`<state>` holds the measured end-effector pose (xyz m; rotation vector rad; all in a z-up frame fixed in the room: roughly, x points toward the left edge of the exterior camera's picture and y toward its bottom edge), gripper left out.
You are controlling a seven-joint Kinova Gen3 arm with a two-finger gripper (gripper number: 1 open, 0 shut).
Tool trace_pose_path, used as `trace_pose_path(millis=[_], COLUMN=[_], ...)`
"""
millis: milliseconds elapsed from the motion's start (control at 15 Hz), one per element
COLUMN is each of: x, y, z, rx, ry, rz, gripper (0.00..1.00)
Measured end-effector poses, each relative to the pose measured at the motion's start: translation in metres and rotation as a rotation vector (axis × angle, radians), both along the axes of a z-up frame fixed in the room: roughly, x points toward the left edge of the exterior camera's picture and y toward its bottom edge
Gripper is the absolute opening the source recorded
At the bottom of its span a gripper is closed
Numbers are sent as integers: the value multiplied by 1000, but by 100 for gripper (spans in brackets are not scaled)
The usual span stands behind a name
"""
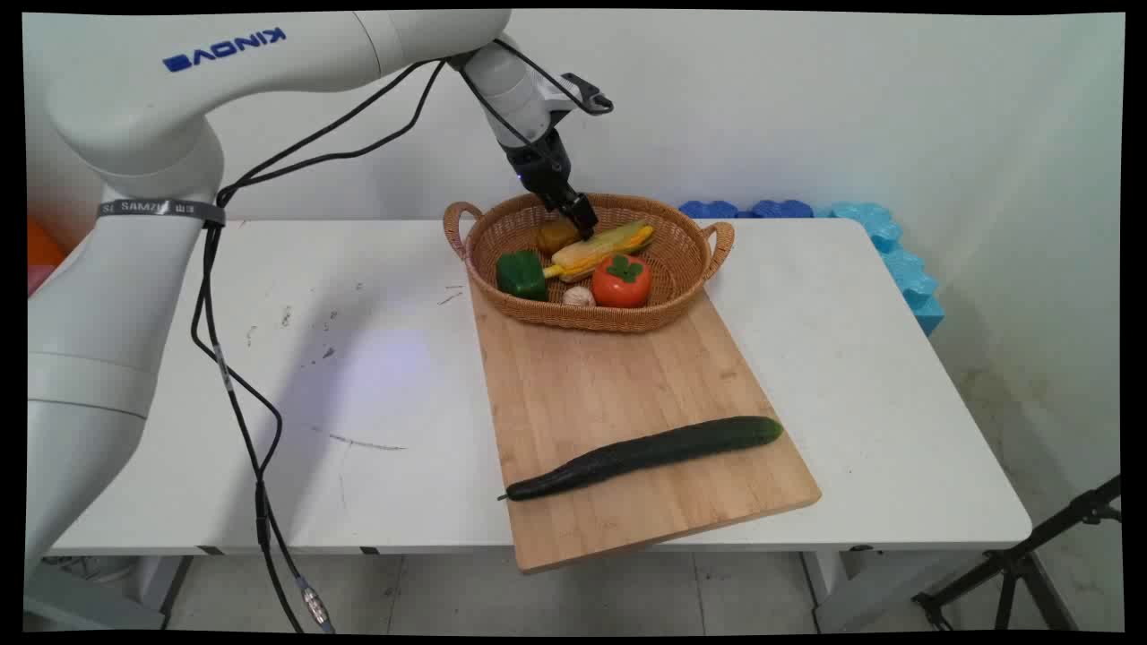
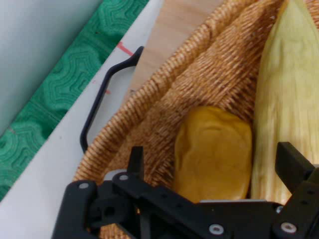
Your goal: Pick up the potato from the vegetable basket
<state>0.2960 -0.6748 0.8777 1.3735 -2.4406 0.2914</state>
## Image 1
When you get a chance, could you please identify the yellow corn cob with husk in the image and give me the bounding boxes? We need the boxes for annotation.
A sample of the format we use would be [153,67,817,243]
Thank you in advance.
[543,220,656,284]

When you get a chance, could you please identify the brown potato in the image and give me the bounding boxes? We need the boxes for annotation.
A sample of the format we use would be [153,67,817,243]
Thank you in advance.
[536,220,582,255]

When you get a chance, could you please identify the grey strap with white print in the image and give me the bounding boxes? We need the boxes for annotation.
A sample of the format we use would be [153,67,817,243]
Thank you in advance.
[97,199,228,228]

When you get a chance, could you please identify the white table leg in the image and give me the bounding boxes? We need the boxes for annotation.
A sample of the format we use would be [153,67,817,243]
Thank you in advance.
[800,548,978,633]

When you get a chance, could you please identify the woven wicker basket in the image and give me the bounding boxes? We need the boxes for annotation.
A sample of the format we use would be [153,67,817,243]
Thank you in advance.
[443,192,736,334]

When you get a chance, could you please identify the green bell pepper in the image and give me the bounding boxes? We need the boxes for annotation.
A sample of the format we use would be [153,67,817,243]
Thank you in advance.
[496,250,549,302]

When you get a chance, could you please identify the orange object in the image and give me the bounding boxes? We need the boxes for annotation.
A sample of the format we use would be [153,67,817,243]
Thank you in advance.
[27,219,69,297]

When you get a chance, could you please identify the black cable with metal connector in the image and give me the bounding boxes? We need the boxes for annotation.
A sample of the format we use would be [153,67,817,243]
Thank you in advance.
[190,36,616,634]

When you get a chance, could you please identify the grey table base frame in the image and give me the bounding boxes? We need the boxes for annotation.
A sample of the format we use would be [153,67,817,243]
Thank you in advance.
[25,555,194,632]

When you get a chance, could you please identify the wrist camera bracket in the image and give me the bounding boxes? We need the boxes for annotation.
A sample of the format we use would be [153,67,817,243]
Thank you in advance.
[559,73,616,117]

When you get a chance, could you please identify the wooden cutting board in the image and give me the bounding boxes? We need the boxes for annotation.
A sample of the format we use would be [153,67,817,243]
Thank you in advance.
[468,279,823,574]

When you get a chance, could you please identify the light blue foam mat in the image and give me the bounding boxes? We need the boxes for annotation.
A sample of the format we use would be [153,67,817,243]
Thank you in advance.
[828,202,946,338]

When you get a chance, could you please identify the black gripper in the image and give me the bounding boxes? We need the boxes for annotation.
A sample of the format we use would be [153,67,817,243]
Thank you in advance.
[504,127,599,242]

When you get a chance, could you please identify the orange-red tomato with green top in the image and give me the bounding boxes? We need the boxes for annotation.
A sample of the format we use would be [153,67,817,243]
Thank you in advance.
[591,254,654,309]

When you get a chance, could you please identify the dark green cucumber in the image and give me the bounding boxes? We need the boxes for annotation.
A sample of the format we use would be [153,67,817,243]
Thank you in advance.
[497,416,784,502]

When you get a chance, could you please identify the black tripod stand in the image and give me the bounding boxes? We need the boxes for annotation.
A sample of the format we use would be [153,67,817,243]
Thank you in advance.
[911,475,1123,632]

